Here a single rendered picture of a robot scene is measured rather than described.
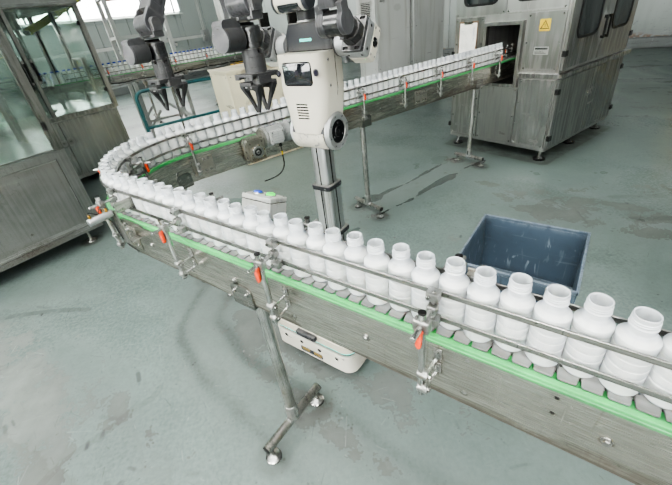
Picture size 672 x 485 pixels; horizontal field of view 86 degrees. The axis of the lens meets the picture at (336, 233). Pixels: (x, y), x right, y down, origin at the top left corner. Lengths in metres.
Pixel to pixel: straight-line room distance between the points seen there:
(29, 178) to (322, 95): 2.89
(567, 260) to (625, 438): 0.67
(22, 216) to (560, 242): 3.75
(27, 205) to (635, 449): 3.89
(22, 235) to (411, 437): 3.35
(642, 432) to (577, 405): 0.09
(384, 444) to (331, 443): 0.23
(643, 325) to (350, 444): 1.36
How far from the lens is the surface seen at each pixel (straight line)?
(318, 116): 1.52
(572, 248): 1.38
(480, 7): 4.64
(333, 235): 0.85
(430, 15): 7.71
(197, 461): 1.98
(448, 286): 0.76
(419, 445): 1.82
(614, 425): 0.85
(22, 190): 3.88
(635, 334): 0.74
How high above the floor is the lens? 1.61
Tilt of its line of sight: 31 degrees down
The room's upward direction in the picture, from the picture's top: 8 degrees counter-clockwise
